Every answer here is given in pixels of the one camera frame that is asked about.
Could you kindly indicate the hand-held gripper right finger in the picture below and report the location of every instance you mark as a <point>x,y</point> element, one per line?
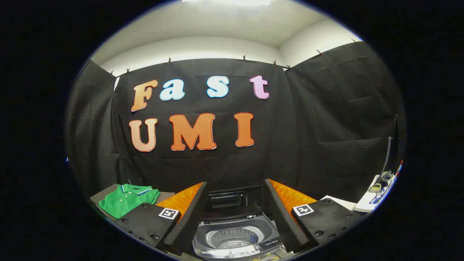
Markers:
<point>281,217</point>

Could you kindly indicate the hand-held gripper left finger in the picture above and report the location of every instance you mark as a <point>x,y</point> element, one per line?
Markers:
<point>194,217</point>

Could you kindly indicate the grey washing machine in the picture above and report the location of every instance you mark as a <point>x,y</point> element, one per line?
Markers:
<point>235,235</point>

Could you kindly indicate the green polo shirt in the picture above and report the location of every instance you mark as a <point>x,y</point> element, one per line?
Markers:
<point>123,203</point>

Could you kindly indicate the grey flat board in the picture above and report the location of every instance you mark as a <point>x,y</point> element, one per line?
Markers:
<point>166,195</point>

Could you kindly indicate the black backdrop cloth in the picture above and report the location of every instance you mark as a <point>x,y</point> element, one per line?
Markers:
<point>308,145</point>

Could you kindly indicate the white side table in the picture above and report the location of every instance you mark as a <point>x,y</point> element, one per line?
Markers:
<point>364,204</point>

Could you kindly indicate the grey tape roll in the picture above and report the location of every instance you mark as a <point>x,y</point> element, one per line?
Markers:
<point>387,176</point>

